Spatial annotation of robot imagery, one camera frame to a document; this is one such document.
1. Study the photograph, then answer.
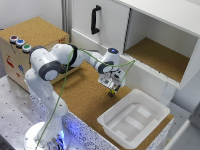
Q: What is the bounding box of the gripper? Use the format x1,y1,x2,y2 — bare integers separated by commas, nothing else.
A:
97,67,125,90

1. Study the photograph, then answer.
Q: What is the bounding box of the yellow block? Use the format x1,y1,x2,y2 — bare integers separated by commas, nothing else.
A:
107,89,116,98

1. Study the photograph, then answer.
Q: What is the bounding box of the white plastic box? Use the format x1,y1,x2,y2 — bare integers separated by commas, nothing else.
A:
96,88,171,150

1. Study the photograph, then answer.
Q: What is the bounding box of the white sliding door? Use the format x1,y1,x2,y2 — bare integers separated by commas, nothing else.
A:
71,0,131,55

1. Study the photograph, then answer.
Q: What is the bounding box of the white cabinet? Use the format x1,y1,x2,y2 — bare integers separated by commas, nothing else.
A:
70,0,200,107

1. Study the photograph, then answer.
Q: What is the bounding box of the green button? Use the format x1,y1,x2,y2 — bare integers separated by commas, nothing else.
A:
21,43,33,54

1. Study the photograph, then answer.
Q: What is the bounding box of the wooden drawer box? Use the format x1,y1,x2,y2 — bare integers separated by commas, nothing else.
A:
0,16,71,92

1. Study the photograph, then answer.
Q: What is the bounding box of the blue button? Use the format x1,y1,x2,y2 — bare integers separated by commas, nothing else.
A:
15,38,26,49

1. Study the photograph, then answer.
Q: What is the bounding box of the red button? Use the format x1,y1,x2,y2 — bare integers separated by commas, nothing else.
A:
9,34,20,45

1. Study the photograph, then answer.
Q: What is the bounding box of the green cable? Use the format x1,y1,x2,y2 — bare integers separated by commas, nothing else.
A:
34,48,136,150

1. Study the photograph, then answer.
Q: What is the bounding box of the black door handle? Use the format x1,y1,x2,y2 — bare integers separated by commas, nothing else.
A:
90,4,102,36

